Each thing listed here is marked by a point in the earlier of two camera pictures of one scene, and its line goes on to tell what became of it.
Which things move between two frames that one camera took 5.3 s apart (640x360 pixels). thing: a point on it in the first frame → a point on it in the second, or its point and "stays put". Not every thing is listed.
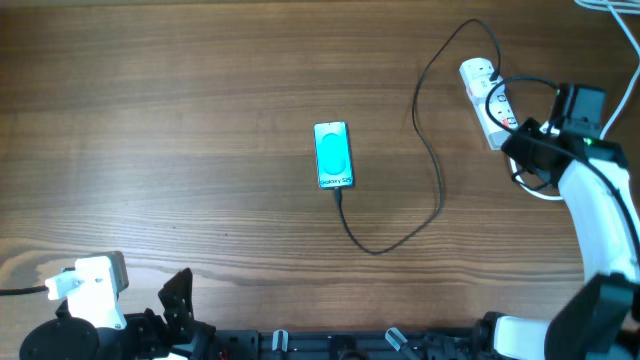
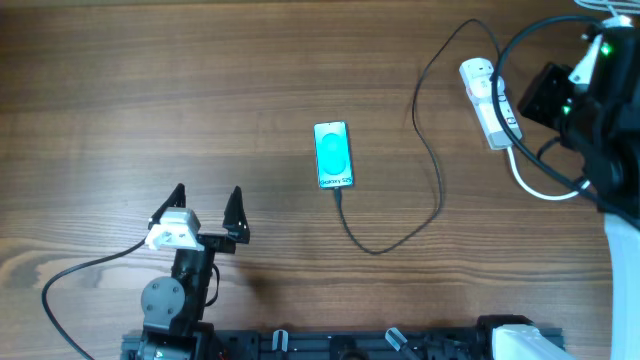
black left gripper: [162, 335] → [234, 221]
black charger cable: [430, 60] stays put
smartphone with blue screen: [333, 154] stays put
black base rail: [393, 344] stays put
